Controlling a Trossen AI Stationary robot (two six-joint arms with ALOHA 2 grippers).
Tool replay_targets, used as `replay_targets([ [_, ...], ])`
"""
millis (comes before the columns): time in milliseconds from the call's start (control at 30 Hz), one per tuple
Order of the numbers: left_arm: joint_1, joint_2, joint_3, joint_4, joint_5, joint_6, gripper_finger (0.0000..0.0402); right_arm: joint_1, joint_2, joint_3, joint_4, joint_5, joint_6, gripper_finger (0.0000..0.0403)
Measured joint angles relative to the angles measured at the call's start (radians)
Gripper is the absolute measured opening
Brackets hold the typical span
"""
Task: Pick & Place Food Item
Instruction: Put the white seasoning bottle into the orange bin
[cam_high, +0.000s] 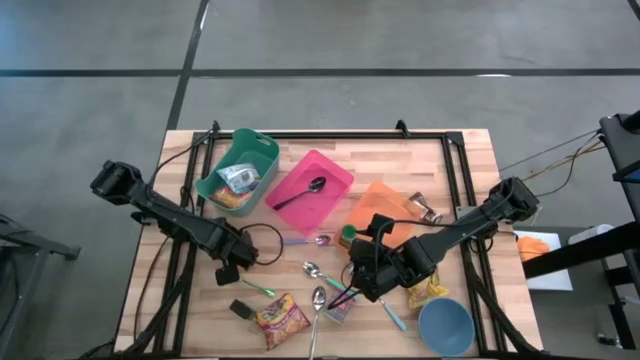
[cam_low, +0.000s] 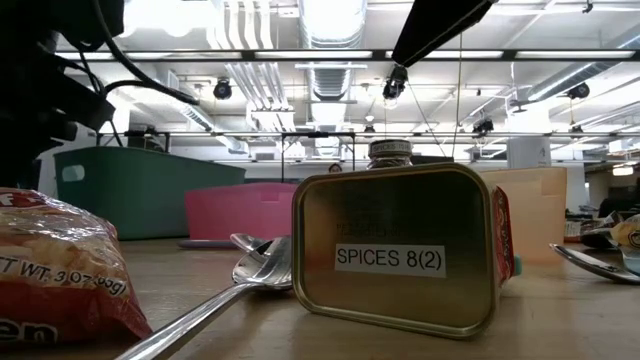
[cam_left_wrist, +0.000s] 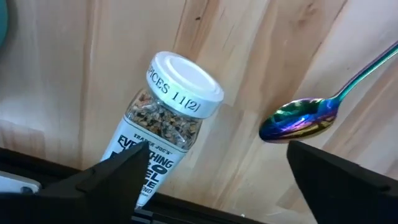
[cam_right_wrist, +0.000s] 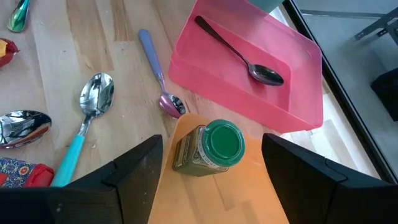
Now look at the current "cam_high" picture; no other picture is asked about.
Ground crinkled foil snack packet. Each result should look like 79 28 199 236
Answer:
216 163 262 195

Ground white tray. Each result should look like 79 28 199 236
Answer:
513 229 575 292

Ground red yellow snack packet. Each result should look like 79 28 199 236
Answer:
208 185 253 210

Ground brown snack packet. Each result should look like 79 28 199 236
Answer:
408 191 444 225

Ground iridescent spoon green handle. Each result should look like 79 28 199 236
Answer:
238 277 277 298

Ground pink plastic bin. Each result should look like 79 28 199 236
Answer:
264 148 355 238

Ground tan cable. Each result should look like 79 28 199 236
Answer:
522 142 607 181

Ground green lid spice jar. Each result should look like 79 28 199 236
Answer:
338 223 359 250

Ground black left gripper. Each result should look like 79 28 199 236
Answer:
199 219 260 271

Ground orange cloth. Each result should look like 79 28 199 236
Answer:
516 235 552 263

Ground plain steel spoon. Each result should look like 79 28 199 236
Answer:
307 285 328 360

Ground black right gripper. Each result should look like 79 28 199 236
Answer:
327 238 416 311

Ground black table frame rails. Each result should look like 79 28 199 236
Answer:
117 118 544 360

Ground red spice tin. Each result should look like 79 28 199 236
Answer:
323 288 357 325

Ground black spoon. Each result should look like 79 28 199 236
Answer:
272 175 328 212

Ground purple handled metal spoon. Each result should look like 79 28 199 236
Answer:
281 233 333 248

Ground orange red ramen packet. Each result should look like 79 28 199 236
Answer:
254 292 312 351

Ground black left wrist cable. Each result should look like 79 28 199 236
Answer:
238 222 285 267

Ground white plastic container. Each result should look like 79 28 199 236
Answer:
568 223 615 246

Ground teal plastic bin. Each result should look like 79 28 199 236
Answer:
194 127 281 218

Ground yellow ramen packet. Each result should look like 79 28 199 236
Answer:
407 269 450 310

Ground teal handled metal spoon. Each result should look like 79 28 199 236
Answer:
301 261 361 296

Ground blue bowl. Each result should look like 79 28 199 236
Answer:
417 296 475 357

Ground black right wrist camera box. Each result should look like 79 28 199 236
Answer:
367 213 397 239

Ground black metal stand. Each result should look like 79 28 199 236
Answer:
522 109 640 351
0 213 82 351

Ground beige plastic bin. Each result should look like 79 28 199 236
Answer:
344 180 427 249

